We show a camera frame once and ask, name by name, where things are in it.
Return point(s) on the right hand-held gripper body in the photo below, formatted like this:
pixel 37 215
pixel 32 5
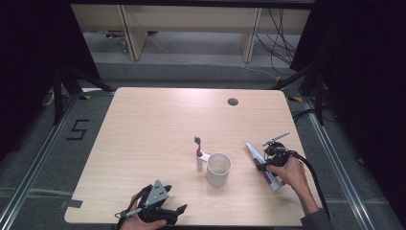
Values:
pixel 277 153

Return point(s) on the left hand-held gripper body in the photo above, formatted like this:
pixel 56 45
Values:
pixel 156 199

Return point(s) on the white toothpaste tube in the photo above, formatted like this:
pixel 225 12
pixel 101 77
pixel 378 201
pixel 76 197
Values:
pixel 260 158

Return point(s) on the pink toothbrush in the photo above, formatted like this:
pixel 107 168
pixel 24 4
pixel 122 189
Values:
pixel 198 147

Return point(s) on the person's right hand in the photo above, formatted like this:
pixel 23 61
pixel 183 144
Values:
pixel 288 174

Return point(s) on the person's left hand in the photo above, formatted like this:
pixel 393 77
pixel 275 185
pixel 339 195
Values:
pixel 140 223

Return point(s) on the black metal stand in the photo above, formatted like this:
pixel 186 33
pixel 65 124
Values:
pixel 59 96
pixel 317 96

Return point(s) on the black curtain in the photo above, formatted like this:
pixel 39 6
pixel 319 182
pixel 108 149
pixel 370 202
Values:
pixel 28 64
pixel 367 96

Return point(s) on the light wooden shelf unit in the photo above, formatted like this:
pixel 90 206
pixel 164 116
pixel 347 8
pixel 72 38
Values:
pixel 191 22

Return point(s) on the small coloured floor clutter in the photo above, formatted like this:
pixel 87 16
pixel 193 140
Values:
pixel 118 40

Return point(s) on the aluminium floor rail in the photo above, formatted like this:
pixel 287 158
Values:
pixel 35 163
pixel 338 166

